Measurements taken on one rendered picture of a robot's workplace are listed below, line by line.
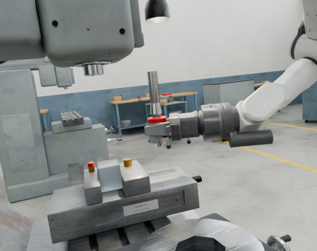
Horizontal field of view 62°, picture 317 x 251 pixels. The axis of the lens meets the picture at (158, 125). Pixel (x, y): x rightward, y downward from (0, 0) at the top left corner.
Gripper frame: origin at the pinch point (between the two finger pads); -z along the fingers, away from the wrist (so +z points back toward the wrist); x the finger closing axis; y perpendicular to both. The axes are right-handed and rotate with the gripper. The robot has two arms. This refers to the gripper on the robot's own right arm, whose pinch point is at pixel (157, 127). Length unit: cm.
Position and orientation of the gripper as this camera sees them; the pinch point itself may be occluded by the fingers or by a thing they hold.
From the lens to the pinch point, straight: 66.0
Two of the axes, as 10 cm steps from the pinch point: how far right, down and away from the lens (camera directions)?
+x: -0.5, 1.7, -9.8
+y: 1.1, 9.8, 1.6
